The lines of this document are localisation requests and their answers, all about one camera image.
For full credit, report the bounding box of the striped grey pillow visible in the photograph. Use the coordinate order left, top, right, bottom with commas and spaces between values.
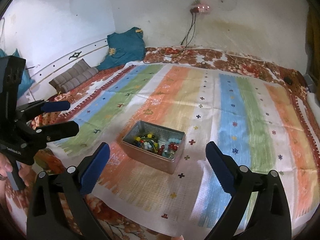
49, 59, 99, 93

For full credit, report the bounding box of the striped colourful cloth mat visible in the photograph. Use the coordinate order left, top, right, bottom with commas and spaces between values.
47, 63, 313, 238

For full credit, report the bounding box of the white foam mattress edge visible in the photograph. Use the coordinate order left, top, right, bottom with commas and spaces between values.
306, 92, 320, 125

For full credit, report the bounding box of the teal garment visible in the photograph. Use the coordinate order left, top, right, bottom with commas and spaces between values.
96, 27, 146, 71

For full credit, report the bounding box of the red floral bedsheet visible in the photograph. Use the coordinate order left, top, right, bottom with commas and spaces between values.
0, 45, 320, 240

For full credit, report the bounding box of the black cable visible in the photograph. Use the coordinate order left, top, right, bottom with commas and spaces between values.
157, 0, 208, 65

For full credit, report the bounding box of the red bead bracelet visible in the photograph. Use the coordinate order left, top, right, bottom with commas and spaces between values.
157, 142, 180, 156

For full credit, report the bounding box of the grey metal tin box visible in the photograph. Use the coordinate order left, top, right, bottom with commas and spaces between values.
121, 121, 185, 174

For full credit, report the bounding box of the pale stone bead bracelet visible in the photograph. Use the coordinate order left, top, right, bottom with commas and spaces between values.
142, 141, 161, 152

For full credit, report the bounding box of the left hand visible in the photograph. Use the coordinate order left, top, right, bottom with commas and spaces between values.
0, 153, 32, 186

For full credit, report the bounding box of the wall socket with plugs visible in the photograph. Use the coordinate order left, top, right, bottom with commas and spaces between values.
190, 1, 211, 14

